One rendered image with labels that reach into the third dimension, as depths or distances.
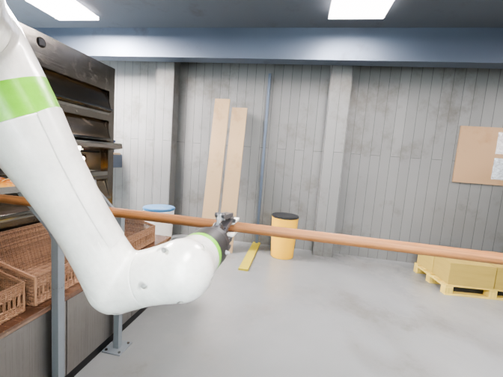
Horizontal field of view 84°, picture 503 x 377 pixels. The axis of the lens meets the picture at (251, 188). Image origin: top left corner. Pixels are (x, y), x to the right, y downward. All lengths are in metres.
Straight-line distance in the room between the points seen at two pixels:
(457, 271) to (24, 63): 4.01
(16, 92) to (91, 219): 0.20
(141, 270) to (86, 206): 0.13
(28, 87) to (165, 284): 0.33
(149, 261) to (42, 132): 0.24
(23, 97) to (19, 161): 0.09
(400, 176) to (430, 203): 0.58
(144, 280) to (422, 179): 4.50
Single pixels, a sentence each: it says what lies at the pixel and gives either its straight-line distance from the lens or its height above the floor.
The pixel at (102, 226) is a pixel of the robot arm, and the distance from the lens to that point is 0.51.
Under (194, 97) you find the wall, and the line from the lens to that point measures 4.83.
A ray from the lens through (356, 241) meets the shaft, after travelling 0.82.
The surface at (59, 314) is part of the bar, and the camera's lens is 1.83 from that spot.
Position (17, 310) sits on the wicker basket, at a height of 0.61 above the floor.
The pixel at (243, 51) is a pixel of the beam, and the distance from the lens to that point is 4.23.
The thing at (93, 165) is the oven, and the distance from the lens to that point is 2.94.
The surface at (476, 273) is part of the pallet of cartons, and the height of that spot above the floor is 0.29.
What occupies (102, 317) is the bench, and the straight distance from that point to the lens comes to 2.24.
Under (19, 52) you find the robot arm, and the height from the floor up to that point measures 1.51.
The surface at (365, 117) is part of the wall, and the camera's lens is 4.56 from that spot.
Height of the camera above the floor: 1.40
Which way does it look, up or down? 6 degrees down
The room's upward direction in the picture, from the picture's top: 4 degrees clockwise
